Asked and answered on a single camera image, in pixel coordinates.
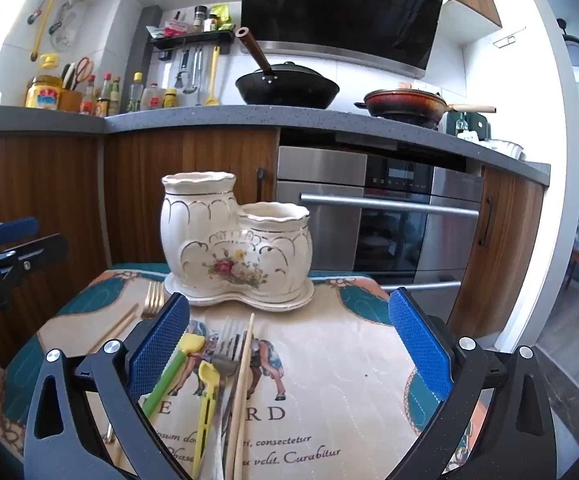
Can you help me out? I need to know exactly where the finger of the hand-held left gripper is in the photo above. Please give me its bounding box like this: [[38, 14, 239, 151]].
[[0, 216, 38, 253], [0, 233, 69, 281]]

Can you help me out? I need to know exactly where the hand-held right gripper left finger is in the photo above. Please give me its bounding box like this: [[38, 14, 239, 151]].
[[23, 292, 192, 480]]

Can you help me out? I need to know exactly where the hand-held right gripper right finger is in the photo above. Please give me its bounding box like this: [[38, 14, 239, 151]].
[[388, 287, 557, 480]]

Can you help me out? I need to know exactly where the green handled yellow spoon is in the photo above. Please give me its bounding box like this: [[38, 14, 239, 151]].
[[139, 332, 206, 413]]

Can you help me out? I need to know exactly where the gold fork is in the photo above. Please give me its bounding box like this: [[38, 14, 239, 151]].
[[140, 281, 166, 320]]

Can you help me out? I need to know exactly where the silver fork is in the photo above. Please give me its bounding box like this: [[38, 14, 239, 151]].
[[210, 315, 250, 480]]

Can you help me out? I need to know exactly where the yellow plastic spoon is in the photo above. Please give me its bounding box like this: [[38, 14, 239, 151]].
[[190, 360, 220, 480]]

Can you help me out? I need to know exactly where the white ceramic utensil holder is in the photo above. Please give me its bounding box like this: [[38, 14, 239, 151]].
[[162, 171, 313, 295]]

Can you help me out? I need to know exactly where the printed tablecloth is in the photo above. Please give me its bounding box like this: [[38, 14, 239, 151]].
[[0, 262, 475, 480]]

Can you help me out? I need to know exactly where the white ceramic tray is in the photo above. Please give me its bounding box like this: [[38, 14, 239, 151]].
[[163, 272, 316, 309]]

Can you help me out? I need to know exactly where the stainless steel oven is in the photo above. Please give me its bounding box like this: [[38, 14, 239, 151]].
[[275, 145, 485, 328]]

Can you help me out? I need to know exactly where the narrow wooden lower cabinet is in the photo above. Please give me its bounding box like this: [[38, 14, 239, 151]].
[[448, 164, 546, 338]]

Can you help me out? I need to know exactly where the yellow seasoning jar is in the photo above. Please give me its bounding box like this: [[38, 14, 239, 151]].
[[25, 75, 64, 109]]

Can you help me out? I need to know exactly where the wooden knife block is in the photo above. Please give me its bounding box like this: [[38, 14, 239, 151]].
[[58, 89, 84, 112]]

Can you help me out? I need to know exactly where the red label sauce bottle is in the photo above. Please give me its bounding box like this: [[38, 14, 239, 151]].
[[80, 75, 96, 115]]

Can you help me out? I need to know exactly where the dark soy sauce bottle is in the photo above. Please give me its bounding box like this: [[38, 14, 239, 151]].
[[96, 73, 112, 117]]

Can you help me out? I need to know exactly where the yellow capped oil bottle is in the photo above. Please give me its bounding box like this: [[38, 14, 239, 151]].
[[127, 72, 145, 113]]

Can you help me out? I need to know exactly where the clear red capped bottle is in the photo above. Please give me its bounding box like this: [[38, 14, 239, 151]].
[[142, 83, 163, 110]]

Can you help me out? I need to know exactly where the white foil container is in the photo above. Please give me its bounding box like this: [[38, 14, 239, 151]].
[[489, 137, 526, 159]]

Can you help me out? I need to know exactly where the green kitchen appliance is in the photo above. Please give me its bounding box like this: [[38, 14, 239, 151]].
[[444, 111, 493, 142]]

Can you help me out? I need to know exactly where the black hanging utensil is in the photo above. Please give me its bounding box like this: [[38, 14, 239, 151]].
[[174, 50, 190, 91]]

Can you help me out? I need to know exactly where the red lidded pan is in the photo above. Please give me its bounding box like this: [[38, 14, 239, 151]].
[[353, 81, 497, 130]]

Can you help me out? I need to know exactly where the metal hanging ladle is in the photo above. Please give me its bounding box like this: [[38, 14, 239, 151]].
[[185, 47, 204, 96]]

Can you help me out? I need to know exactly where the yellow hanging spatula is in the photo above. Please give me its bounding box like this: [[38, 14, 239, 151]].
[[204, 46, 221, 107]]

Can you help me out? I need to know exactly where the red packet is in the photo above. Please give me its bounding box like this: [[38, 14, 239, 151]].
[[162, 17, 192, 36]]

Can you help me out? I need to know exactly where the black wok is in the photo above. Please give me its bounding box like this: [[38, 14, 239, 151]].
[[234, 26, 341, 111]]

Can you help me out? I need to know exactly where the yellow green packet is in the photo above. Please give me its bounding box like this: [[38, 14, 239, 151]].
[[212, 4, 235, 31]]

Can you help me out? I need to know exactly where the dark ceiling lamp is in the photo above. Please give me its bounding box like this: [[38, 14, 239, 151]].
[[557, 19, 579, 68]]

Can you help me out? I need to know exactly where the black range hood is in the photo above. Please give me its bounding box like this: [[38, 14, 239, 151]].
[[240, 0, 447, 73]]

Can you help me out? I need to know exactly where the yellow gas hose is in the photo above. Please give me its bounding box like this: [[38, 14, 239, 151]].
[[30, 0, 65, 62]]

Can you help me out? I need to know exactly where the black wall spice rack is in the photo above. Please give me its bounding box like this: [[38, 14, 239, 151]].
[[149, 30, 236, 61]]

